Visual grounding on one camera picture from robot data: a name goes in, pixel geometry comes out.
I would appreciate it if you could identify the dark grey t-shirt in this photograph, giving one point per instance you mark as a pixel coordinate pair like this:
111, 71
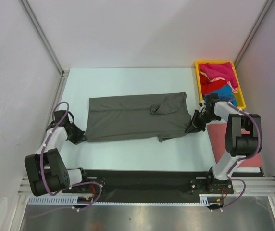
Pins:
118, 118

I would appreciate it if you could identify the left aluminium frame post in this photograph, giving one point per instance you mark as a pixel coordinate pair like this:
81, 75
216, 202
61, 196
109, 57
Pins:
41, 34

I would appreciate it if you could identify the folded dusty red t-shirt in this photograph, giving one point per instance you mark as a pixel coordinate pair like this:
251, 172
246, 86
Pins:
216, 134

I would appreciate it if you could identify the blue t-shirt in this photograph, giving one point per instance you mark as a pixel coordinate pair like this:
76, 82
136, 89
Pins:
226, 92

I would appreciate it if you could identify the aluminium frame post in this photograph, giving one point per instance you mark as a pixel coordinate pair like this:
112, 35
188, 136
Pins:
253, 31
41, 34

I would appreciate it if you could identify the yellow plastic bin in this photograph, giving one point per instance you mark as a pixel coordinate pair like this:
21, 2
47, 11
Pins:
239, 96

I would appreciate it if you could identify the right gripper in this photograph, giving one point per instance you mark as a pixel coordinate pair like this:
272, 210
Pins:
195, 123

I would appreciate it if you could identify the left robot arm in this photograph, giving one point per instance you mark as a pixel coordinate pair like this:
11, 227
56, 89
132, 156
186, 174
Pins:
46, 171

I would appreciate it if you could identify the right aluminium frame post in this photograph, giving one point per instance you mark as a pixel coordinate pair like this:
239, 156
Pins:
253, 31

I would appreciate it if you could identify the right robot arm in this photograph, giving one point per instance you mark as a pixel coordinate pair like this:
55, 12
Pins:
243, 136

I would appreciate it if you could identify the magenta pink t-shirt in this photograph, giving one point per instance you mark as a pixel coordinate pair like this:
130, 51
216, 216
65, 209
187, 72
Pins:
223, 71

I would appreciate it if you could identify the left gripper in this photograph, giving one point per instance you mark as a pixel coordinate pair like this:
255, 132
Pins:
80, 137

